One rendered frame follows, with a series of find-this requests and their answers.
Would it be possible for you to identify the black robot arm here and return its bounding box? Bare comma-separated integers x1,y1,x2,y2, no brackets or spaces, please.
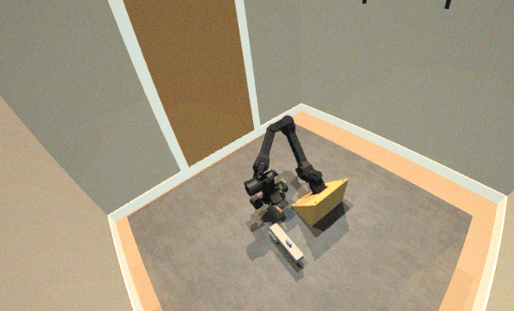
244,115,328,206

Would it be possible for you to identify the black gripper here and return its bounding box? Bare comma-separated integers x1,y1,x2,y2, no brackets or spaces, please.
250,181,289,209

